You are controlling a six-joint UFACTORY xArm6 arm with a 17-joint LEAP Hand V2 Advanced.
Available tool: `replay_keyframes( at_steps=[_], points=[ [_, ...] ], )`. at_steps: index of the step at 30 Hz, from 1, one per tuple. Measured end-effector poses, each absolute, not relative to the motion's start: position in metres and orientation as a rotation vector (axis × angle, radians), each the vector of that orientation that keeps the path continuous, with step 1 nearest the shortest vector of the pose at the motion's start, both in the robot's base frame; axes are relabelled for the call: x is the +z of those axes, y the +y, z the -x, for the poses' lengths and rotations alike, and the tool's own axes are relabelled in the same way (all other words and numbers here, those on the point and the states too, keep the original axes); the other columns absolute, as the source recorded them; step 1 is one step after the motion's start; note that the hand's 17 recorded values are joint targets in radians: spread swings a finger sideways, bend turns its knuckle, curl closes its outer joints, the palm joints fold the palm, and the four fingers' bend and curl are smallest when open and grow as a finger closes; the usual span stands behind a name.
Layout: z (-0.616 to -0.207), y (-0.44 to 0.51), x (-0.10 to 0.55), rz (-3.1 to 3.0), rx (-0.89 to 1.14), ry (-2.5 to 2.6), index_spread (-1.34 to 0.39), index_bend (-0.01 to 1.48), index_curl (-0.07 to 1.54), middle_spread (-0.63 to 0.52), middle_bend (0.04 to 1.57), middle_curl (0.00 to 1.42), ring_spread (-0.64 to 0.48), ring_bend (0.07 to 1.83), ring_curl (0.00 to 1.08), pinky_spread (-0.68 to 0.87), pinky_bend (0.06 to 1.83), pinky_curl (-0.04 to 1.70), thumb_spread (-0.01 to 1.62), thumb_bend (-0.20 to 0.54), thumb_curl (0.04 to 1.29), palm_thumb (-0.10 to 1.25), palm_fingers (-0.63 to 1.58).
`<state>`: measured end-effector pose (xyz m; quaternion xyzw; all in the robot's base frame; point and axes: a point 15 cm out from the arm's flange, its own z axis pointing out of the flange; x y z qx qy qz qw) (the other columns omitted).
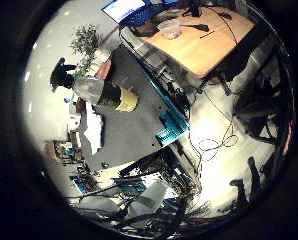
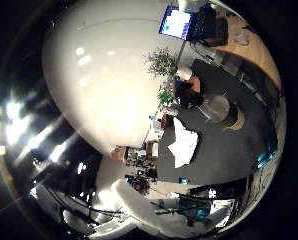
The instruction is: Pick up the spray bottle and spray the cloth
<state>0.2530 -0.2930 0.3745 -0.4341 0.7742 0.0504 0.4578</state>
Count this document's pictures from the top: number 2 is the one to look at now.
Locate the dark grey topped table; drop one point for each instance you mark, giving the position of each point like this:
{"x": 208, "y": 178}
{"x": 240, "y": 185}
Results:
{"x": 222, "y": 153}

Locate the cyan box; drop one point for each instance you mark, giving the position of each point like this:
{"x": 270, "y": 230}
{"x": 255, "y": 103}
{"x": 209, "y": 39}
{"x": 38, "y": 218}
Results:
{"x": 184, "y": 180}

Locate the white cloth with dark grid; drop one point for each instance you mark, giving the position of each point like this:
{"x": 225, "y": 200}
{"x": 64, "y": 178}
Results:
{"x": 184, "y": 146}

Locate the small green leafy plant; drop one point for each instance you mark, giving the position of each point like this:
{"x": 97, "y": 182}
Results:
{"x": 164, "y": 97}

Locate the white paper sheet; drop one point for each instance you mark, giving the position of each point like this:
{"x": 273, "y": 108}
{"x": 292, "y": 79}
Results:
{"x": 155, "y": 126}

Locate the large green leafy plant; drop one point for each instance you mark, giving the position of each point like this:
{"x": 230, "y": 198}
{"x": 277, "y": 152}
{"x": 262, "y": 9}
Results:
{"x": 162, "y": 63}

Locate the computer monitor with lit screen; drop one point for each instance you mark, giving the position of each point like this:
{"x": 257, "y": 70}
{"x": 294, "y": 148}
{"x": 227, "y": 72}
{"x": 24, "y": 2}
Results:
{"x": 175, "y": 24}

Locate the wooden desk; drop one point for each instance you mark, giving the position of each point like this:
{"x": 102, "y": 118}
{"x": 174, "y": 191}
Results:
{"x": 255, "y": 50}

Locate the cluttered equipment rack with screens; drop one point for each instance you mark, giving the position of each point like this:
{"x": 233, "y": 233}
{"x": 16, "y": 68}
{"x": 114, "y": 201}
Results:
{"x": 140, "y": 183}

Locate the person in dark clothes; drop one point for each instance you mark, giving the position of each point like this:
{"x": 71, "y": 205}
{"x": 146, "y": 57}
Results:
{"x": 189, "y": 95}

